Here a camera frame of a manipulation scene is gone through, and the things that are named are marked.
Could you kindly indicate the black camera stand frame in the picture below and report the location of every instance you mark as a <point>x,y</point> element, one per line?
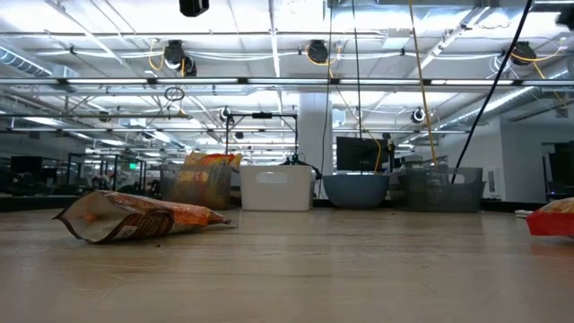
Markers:
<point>262,116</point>

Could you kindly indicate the red ramen packet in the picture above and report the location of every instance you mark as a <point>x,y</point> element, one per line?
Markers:
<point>551,222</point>

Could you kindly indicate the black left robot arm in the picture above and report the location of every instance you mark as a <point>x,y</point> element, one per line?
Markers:
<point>193,6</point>

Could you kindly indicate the white plastic bin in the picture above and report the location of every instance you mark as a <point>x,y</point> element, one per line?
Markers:
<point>275,190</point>

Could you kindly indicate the black computer monitor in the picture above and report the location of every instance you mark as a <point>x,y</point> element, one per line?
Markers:
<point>361,154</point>

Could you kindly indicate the blue bowl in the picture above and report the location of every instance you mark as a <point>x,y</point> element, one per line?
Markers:
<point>356,190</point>

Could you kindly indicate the taco seasoning pouch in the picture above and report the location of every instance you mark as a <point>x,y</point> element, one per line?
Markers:
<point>134,215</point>

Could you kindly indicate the translucent grey bin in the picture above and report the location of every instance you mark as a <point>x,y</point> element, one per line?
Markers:
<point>197,190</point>
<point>441,193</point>

